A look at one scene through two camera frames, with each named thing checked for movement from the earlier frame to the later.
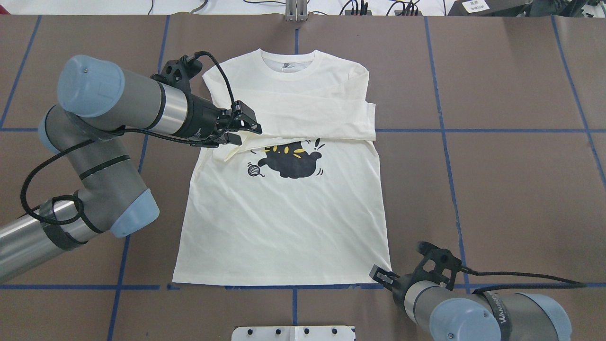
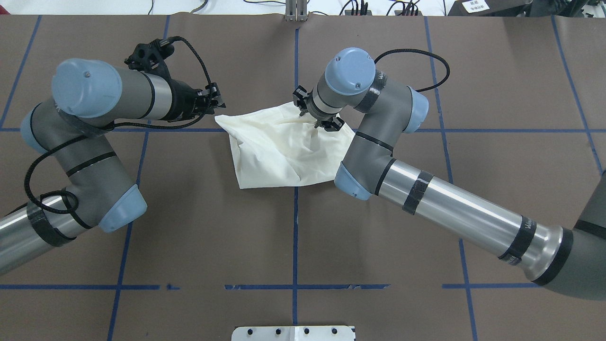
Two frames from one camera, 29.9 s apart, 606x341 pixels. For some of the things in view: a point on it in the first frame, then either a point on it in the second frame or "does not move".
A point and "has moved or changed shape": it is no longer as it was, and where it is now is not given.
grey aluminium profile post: (296, 10) does not move
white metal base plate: (293, 333) does not move
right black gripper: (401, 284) -> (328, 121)
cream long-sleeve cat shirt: (301, 203) has moved or changed shape
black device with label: (489, 8) does not move
